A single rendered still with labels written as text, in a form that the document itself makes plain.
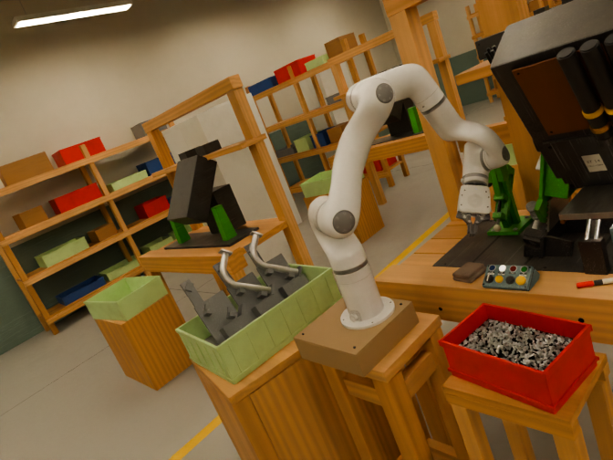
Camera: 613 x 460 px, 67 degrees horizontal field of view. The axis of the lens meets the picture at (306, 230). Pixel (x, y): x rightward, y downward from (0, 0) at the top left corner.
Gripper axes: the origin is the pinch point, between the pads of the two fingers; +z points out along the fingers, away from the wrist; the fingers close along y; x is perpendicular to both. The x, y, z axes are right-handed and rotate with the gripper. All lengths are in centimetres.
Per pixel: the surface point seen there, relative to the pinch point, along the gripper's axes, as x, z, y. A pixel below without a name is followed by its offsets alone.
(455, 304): 18.3, 21.6, -1.9
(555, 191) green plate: -5.6, -13.4, 23.2
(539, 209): -2.3, -8.2, 19.6
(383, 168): 482, -252, -71
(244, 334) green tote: 22, 42, -78
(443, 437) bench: 79, 70, 3
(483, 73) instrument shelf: 0, -61, 1
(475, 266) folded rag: 13.7, 8.5, 3.5
